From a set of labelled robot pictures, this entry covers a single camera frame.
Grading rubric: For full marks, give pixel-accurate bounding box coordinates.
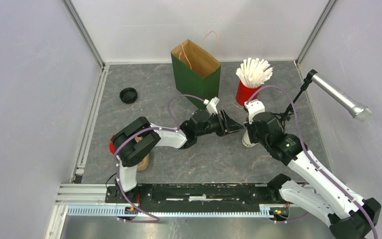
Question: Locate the green paper bag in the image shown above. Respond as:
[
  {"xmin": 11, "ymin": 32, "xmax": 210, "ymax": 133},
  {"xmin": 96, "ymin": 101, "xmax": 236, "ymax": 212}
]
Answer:
[{"xmin": 171, "ymin": 31, "xmax": 221, "ymax": 109}]

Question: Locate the silver microphone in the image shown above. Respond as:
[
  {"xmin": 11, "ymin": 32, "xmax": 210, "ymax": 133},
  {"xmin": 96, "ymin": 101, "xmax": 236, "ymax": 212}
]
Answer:
[{"xmin": 311, "ymin": 73, "xmax": 373, "ymax": 121}]

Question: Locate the red cup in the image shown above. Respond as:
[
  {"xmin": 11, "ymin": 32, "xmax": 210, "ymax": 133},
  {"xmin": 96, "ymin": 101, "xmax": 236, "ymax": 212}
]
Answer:
[{"xmin": 235, "ymin": 81, "xmax": 262, "ymax": 106}]

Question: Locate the white wrapped straws bundle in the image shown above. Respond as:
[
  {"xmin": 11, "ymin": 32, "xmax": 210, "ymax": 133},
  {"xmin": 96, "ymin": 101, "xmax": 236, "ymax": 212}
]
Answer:
[{"xmin": 235, "ymin": 57, "xmax": 273, "ymax": 89}]

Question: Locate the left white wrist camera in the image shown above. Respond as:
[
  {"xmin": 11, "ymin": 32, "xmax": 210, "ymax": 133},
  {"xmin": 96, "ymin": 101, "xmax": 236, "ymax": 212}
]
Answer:
[{"xmin": 203, "ymin": 97, "xmax": 220, "ymax": 115}]

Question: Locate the red plastic clip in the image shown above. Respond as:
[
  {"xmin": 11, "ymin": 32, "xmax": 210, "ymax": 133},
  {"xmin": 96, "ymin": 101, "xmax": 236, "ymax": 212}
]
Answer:
[{"xmin": 109, "ymin": 142, "xmax": 115, "ymax": 154}]

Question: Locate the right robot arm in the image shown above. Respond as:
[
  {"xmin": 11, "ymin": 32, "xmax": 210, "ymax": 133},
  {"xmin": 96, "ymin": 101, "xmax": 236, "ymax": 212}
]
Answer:
[{"xmin": 243, "ymin": 110, "xmax": 382, "ymax": 239}]

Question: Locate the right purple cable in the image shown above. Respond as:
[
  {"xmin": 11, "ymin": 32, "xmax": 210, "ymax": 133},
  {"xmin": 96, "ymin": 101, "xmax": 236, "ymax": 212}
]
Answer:
[{"xmin": 246, "ymin": 85, "xmax": 379, "ymax": 239}]

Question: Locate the brown cardboard cup carrier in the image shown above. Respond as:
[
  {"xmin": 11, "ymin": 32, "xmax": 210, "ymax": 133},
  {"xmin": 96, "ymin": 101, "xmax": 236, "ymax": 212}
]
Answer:
[{"xmin": 137, "ymin": 154, "xmax": 150, "ymax": 171}]

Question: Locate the purple cable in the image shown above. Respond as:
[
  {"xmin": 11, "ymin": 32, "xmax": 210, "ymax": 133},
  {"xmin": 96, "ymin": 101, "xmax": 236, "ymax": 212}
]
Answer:
[
  {"xmin": 113, "ymin": 94, "xmax": 208, "ymax": 223},
  {"xmin": 246, "ymin": 85, "xmax": 379, "ymax": 239}
]

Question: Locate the white paper coffee cup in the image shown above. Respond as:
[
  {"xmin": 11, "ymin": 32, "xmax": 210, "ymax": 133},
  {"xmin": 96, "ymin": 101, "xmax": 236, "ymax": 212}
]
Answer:
[{"xmin": 242, "ymin": 130, "xmax": 253, "ymax": 147}]

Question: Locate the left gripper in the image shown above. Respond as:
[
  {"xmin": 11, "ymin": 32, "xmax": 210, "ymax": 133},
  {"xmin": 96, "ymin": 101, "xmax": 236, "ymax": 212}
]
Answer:
[{"xmin": 196, "ymin": 109, "xmax": 244, "ymax": 137}]

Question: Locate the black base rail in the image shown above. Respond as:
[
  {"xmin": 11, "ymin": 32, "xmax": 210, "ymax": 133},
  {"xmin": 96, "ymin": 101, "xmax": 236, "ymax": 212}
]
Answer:
[{"xmin": 105, "ymin": 183, "xmax": 290, "ymax": 213}]

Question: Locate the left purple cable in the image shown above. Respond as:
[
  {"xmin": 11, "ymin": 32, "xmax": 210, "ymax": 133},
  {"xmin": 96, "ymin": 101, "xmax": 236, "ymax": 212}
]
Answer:
[{"xmin": 113, "ymin": 94, "xmax": 208, "ymax": 223}]

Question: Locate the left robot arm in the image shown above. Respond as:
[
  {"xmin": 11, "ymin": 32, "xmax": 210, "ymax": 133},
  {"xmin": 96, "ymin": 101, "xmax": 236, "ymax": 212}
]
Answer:
[{"xmin": 109, "ymin": 110, "xmax": 244, "ymax": 203}]

